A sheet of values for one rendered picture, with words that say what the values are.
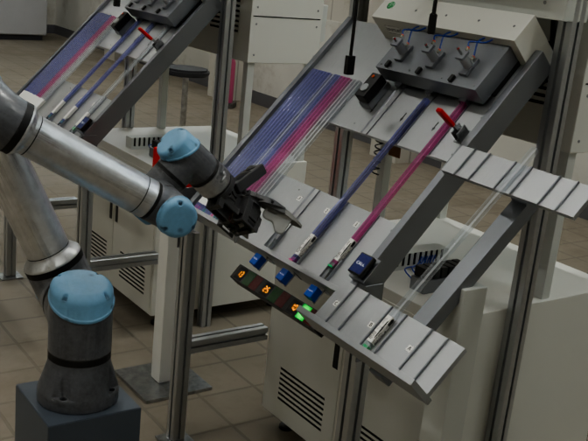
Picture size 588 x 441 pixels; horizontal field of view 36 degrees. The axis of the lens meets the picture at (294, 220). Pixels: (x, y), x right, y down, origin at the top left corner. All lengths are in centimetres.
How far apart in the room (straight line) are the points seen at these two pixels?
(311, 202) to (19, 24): 1043
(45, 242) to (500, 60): 105
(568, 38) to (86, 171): 110
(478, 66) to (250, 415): 137
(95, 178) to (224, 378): 162
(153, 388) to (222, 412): 25
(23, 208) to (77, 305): 22
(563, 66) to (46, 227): 116
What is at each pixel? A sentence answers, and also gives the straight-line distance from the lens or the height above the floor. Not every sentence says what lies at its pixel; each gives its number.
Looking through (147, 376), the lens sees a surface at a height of 1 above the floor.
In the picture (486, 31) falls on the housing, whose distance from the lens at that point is 216.
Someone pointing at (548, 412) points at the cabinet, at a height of 28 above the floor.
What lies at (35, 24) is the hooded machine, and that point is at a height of 21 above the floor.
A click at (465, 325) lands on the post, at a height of 75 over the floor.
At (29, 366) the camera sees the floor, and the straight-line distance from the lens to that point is 319.
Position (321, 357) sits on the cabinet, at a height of 34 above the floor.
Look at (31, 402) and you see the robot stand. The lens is 179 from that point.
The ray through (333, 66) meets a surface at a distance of 251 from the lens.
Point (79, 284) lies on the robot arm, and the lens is 171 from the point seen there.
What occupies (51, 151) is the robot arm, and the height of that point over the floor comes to 103.
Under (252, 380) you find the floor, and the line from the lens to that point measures 314.
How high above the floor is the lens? 139
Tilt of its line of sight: 16 degrees down
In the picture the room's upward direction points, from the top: 6 degrees clockwise
